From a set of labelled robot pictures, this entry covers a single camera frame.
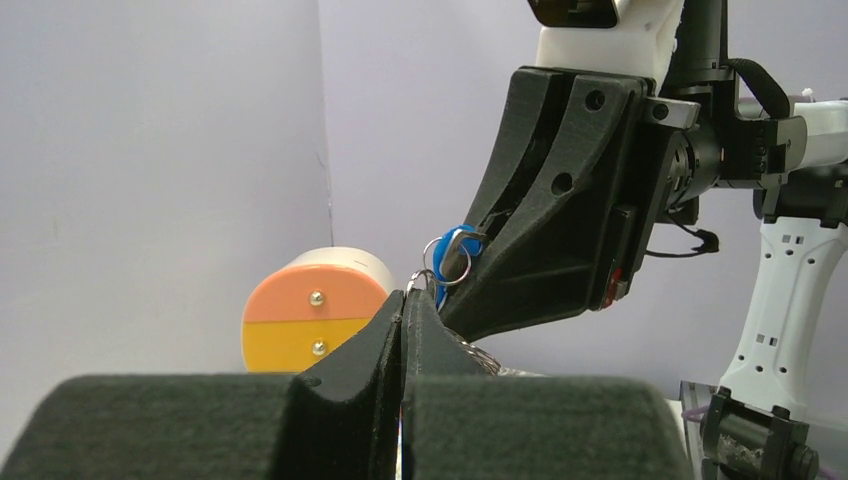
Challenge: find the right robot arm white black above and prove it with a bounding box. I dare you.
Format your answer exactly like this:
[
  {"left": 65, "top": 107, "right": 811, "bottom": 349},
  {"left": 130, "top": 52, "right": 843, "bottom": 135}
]
[{"left": 435, "top": 1, "right": 847, "bottom": 479}]

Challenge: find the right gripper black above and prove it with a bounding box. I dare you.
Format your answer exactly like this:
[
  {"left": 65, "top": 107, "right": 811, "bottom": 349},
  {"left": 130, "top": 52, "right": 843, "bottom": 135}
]
[{"left": 441, "top": 66, "right": 722, "bottom": 341}]

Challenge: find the silver keyring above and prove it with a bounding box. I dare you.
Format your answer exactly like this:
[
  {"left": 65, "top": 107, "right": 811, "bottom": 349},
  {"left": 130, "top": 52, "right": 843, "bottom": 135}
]
[{"left": 404, "top": 232, "right": 472, "bottom": 300}]

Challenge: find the round cream drawer cabinet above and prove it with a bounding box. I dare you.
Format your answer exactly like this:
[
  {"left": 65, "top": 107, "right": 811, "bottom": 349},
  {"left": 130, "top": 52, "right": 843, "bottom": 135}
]
[{"left": 241, "top": 246, "right": 396, "bottom": 373}]

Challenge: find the blue capped key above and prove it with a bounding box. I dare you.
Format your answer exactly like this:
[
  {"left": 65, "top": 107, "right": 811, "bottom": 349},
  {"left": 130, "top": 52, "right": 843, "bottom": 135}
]
[{"left": 431, "top": 224, "right": 487, "bottom": 308}]

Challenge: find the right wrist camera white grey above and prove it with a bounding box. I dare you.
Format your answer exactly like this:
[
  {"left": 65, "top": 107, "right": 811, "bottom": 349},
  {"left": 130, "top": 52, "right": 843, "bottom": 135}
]
[{"left": 527, "top": 0, "right": 684, "bottom": 85}]

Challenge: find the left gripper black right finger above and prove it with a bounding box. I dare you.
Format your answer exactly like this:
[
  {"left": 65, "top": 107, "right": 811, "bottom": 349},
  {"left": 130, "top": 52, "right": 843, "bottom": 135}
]
[{"left": 402, "top": 289, "right": 692, "bottom": 479}]

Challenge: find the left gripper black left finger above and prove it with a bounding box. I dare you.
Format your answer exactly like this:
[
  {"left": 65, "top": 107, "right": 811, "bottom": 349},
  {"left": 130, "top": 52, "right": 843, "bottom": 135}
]
[{"left": 1, "top": 291, "right": 405, "bottom": 479}]

